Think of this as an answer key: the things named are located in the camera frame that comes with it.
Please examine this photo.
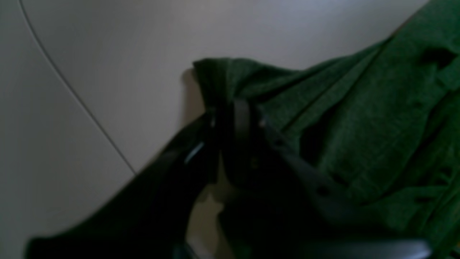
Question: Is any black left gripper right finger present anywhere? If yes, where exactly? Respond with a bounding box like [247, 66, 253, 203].
[220, 100, 432, 259]

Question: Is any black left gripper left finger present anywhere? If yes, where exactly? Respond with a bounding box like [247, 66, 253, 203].
[25, 109, 218, 259]

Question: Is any dark green t-shirt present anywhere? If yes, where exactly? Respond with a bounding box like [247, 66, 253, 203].
[193, 0, 460, 259]

